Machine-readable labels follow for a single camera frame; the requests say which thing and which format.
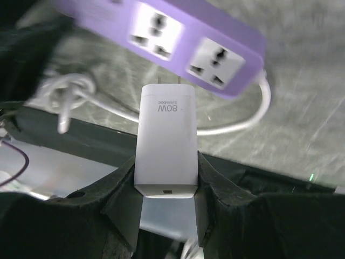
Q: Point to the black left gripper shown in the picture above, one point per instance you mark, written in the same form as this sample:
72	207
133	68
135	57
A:
25	53

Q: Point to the white square charger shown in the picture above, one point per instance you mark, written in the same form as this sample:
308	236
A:
166	163

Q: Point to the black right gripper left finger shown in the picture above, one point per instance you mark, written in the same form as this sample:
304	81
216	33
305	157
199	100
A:
101	220

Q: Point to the purple power strip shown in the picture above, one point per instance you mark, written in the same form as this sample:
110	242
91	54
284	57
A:
192	39

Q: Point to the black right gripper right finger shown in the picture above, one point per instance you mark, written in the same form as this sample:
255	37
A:
305	221

